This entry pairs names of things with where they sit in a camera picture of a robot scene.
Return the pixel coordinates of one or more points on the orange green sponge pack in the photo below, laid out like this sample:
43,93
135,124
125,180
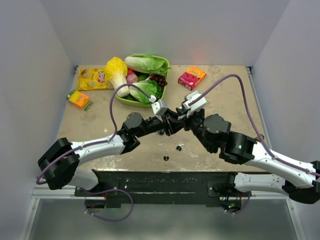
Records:
79,100

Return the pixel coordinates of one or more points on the red tomato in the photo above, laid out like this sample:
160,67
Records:
130,71

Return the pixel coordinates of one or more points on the pink orange snack box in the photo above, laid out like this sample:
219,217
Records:
191,78

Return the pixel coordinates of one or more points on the dark red grapes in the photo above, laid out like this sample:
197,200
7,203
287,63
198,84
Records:
159,79

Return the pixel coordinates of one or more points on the yellow napa cabbage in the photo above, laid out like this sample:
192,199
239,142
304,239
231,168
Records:
116,72

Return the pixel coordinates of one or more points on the red onion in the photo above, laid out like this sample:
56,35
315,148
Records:
131,78

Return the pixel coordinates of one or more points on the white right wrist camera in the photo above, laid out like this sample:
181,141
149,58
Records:
193,102

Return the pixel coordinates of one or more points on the green glass bottle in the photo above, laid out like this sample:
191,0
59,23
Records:
260,138

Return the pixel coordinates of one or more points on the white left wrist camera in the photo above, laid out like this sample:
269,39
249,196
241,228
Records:
159,106

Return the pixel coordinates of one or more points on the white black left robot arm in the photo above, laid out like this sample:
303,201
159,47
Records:
59,165

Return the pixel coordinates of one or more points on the green lettuce back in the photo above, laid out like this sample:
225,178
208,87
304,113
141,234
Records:
147,64

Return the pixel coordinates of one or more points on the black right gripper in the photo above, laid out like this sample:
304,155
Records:
184,120

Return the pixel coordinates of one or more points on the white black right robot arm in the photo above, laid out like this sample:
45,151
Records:
290,177

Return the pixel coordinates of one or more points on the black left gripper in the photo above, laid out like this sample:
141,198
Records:
173,117

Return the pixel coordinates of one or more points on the green plastic bowl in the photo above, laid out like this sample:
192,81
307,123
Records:
136,98

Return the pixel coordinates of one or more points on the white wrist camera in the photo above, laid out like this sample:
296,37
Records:
193,102
159,106

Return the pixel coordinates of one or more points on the yellow Lays chips bag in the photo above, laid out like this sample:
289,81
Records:
90,79

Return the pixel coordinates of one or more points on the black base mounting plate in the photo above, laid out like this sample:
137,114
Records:
163,188

